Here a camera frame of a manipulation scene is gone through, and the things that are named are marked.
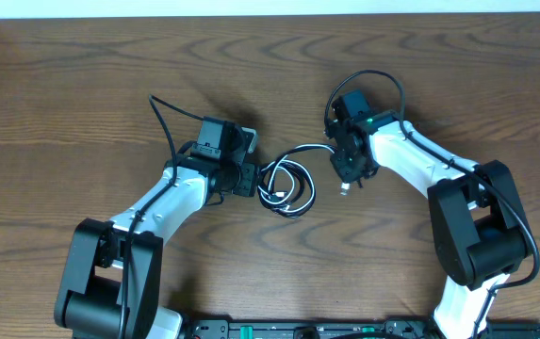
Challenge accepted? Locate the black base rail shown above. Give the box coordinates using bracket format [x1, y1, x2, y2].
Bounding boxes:
[179, 318, 540, 339]

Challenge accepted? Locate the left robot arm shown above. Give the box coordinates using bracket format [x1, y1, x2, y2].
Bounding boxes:
[54, 117, 259, 338]

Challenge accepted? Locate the white USB cable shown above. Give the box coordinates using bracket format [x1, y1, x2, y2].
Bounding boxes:
[258, 145, 352, 214]

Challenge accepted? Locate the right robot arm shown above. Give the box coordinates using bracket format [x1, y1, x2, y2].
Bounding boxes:
[326, 90, 535, 338]

